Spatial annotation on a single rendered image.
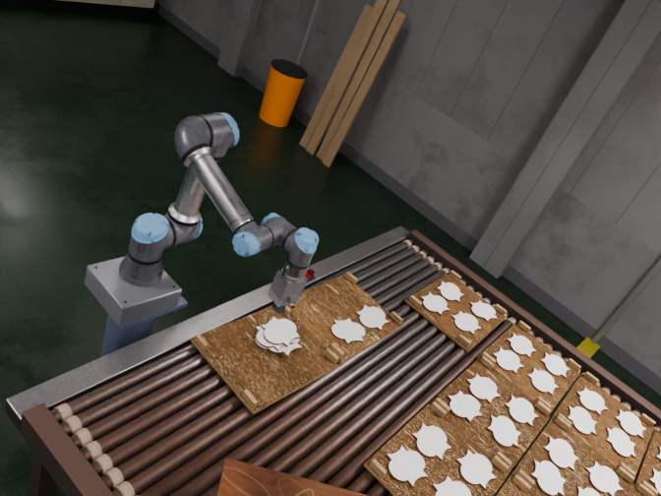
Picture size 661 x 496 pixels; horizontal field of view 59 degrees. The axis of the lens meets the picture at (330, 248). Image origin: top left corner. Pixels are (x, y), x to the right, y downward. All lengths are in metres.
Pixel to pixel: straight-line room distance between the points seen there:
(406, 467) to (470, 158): 3.58
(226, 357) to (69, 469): 0.61
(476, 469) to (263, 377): 0.77
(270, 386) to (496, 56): 3.68
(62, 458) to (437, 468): 1.12
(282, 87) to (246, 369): 4.12
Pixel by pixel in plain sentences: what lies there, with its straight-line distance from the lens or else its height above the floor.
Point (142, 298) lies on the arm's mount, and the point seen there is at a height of 0.96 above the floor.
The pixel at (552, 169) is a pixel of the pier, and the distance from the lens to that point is 4.76.
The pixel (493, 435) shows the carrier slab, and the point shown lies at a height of 0.94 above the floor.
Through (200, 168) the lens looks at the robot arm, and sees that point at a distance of 1.79.
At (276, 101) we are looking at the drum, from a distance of 5.86.
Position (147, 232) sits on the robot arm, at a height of 1.17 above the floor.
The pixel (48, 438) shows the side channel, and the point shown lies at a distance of 1.75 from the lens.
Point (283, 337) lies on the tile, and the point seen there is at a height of 0.98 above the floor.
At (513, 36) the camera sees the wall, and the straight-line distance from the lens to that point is 4.99.
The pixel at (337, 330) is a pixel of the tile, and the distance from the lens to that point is 2.27.
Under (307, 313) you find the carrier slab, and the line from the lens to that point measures 2.29.
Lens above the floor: 2.39
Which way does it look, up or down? 33 degrees down
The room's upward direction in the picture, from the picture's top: 23 degrees clockwise
